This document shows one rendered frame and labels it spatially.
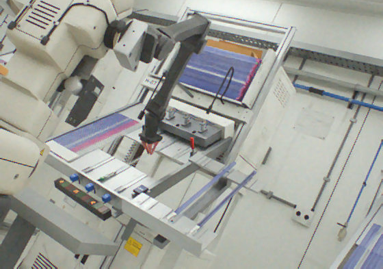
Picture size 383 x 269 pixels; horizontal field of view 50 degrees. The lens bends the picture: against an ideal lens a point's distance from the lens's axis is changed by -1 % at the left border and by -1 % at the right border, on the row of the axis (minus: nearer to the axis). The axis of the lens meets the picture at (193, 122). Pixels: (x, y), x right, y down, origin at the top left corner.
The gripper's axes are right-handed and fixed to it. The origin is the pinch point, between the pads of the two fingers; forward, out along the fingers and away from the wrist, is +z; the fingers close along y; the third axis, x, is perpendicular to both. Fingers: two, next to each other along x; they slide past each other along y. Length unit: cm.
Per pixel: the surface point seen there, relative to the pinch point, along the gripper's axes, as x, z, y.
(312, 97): -205, 23, 6
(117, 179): 24.1, 2.9, -4.0
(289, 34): -78, -52, -25
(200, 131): -22.7, -7.7, -11.7
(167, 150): -8.0, 0.2, -3.6
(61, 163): 33.0, 2.6, 24.4
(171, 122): -21.7, -7.0, 6.5
